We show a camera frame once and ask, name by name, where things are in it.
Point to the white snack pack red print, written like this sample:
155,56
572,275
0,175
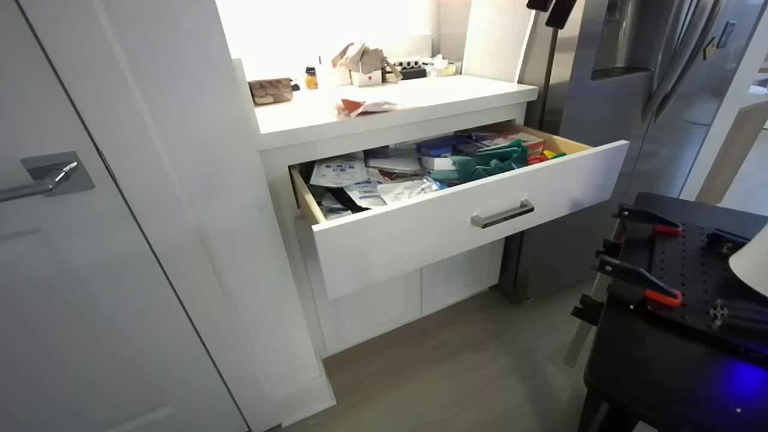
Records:
364,105

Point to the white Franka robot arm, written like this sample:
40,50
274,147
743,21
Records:
756,259

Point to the white wooden drawer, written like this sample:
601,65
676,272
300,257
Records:
446,229

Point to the white cabinet with countertop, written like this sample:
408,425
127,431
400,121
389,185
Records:
374,313

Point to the clear plastic bag bundle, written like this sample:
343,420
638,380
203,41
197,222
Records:
391,192

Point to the white flat packet blue print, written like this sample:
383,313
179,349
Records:
338,170

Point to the blue box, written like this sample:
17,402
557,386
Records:
438,149

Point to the green cloth bundle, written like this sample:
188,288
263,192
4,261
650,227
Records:
488,161

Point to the black tray of small items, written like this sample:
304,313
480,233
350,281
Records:
413,71

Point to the small yellow bottle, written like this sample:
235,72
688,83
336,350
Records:
311,78

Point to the brown wooden box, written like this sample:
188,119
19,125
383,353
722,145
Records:
271,90

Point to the stainless steel refrigerator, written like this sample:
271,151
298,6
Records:
624,121

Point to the white door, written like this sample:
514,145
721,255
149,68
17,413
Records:
88,302

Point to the black perforated robot table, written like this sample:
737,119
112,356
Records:
679,350

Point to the black camera stand pole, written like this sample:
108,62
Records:
551,56

